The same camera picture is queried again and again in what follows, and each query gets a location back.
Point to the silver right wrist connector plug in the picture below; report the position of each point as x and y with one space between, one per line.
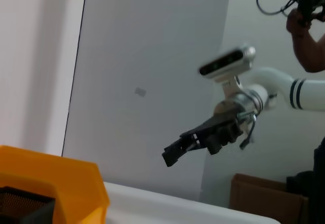
247 116

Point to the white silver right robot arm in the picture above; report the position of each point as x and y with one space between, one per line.
279 89

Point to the person's bare forearm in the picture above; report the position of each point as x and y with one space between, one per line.
308 53

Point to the yellow plastic bin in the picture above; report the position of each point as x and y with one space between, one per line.
71 173

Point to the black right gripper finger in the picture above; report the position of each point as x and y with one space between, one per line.
174 154
193 139

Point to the black mesh pen holder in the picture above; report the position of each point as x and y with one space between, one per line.
23 206

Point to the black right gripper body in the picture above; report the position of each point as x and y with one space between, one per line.
223 132

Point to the person's hand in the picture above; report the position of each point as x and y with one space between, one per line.
295 22

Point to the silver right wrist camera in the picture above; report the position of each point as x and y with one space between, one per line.
226 64

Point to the person's dark clothing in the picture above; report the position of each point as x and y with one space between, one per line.
317 188

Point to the brown cardboard box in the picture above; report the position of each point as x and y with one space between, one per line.
264 198

